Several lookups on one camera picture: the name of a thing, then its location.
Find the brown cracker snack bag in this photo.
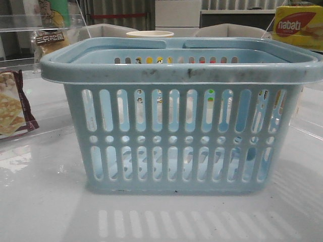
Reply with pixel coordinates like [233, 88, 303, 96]
[1, 70, 39, 140]

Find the yellow nabati wafer box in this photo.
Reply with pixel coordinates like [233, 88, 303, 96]
[272, 5, 322, 51]

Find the packaged bread with brown label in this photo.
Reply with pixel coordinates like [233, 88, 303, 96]
[31, 29, 71, 73]

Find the grey sofa chair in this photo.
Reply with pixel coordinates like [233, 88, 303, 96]
[194, 23, 272, 39]
[75, 24, 138, 42]

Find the clear acrylic shelf left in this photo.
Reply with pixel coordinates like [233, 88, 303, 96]
[1, 14, 86, 62]

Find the light blue plastic basket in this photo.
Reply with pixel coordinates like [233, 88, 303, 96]
[40, 37, 322, 194]

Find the green cartoon snack bag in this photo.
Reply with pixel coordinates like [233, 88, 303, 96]
[38, 0, 70, 28]

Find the grey sofa chair right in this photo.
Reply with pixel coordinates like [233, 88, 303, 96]
[194, 23, 272, 39]

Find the paper cup with cartoon print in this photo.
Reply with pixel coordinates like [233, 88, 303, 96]
[126, 30, 174, 38]

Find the grey sofa chair left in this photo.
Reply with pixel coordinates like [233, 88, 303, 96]
[75, 24, 138, 42]

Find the white cabinet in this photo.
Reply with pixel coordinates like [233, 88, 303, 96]
[155, 1, 202, 28]

